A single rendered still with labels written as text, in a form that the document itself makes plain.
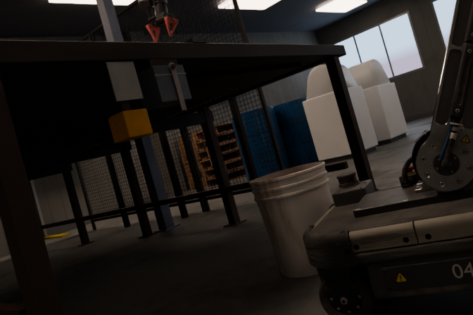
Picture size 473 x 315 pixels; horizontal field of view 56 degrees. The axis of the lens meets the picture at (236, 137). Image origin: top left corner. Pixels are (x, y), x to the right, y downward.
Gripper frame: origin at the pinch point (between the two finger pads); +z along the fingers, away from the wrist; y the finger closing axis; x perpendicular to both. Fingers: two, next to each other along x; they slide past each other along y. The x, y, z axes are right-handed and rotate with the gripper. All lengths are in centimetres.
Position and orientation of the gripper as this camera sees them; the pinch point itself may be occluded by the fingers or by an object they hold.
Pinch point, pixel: (162, 37)
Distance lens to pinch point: 199.9
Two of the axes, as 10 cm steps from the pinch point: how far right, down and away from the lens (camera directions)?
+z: 0.8, 9.9, -0.9
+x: 6.3, 0.2, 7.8
